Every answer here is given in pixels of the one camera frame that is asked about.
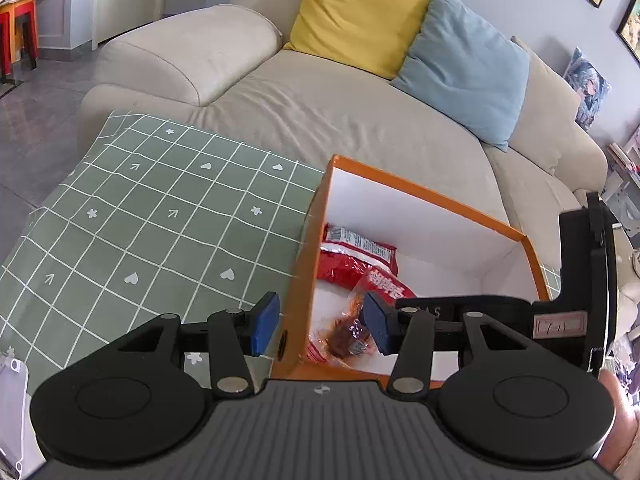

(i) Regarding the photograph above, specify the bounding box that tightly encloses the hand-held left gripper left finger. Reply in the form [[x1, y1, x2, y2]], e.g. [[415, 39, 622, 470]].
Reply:
[[115, 291, 282, 396]]

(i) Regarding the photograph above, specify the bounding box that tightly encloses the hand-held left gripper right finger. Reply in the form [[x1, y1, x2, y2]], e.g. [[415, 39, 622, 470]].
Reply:
[[363, 291, 537, 395]]

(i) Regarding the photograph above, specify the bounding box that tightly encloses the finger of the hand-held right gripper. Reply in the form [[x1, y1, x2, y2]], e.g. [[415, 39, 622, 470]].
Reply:
[[395, 296, 536, 322]]

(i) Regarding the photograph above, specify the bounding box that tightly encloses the clear snack packet red label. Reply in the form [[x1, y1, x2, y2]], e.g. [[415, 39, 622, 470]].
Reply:
[[307, 266, 419, 367]]

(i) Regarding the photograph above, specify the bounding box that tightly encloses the orange cardboard box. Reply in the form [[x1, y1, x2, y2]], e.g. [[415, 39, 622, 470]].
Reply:
[[270, 155, 551, 392]]

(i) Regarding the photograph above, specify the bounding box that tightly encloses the person's right hand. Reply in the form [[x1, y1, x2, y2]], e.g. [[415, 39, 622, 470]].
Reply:
[[595, 369, 640, 477]]

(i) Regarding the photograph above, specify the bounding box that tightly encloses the green checked tablecloth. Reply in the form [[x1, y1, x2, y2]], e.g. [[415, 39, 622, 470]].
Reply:
[[0, 109, 564, 397]]

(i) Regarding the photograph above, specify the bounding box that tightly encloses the printed figure cushion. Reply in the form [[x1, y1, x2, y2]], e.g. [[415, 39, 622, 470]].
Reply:
[[563, 47, 612, 132]]

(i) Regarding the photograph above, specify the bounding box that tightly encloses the beige sofa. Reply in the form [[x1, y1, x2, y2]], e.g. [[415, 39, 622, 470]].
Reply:
[[77, 0, 609, 283]]

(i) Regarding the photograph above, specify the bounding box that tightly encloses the light blue cushion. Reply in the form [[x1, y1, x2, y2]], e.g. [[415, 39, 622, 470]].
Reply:
[[389, 0, 531, 154]]

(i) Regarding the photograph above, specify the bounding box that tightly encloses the clear plastic case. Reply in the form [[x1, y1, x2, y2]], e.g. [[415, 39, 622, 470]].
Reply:
[[0, 349, 29, 479]]

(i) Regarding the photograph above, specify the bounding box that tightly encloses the yellow cushion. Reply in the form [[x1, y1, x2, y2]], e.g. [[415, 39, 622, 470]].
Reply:
[[283, 0, 437, 80]]

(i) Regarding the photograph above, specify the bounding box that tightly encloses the white door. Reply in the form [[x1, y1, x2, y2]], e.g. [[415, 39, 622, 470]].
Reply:
[[92, 0, 167, 51]]

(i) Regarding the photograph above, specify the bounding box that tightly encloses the red stool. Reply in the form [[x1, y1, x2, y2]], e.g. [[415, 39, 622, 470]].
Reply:
[[0, 0, 39, 84]]

